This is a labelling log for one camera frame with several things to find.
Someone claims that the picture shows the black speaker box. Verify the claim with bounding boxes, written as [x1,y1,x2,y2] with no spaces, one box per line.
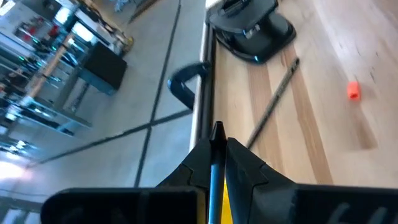
[83,41,128,96]

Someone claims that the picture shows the orange cap eraser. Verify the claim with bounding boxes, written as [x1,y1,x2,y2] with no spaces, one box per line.
[346,81,362,101]

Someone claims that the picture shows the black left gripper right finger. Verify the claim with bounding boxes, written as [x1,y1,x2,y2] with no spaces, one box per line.
[224,137,398,224]

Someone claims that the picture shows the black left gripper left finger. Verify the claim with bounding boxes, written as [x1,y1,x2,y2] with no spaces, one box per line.
[40,138,213,224]

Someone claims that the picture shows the thin black pencil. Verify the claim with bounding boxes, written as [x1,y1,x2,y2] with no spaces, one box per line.
[246,57,300,150]

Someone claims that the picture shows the black table clamp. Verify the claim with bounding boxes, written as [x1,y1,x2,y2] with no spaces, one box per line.
[167,62,213,111]

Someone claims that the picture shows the wooden workbench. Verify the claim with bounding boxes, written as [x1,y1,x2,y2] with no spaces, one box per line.
[0,29,94,139]

